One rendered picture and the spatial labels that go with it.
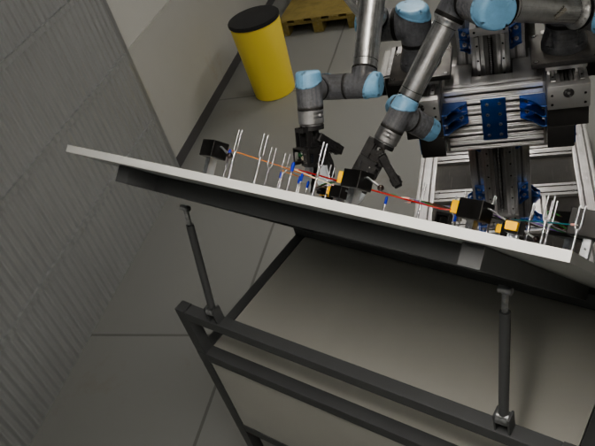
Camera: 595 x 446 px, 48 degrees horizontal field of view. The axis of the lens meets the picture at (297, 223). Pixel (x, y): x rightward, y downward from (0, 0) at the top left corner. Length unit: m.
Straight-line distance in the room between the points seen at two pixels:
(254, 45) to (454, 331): 3.30
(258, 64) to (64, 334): 2.45
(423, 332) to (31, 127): 2.19
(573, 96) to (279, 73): 2.98
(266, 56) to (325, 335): 3.17
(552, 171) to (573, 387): 1.81
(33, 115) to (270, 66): 2.07
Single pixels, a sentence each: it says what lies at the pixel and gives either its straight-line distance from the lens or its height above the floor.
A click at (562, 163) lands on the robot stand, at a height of 0.21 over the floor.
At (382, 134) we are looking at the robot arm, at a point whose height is 1.24.
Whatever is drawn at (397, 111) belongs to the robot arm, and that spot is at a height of 1.30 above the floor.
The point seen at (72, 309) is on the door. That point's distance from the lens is 3.62.
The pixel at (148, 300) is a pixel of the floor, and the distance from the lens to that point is 3.75.
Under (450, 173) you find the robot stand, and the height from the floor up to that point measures 0.21.
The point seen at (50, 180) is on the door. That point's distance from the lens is 3.52.
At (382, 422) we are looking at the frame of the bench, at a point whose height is 0.80.
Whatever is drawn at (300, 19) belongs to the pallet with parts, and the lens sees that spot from 6.05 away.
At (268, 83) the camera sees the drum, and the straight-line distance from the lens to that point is 5.05.
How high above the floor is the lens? 2.34
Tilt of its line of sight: 38 degrees down
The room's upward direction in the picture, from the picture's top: 18 degrees counter-clockwise
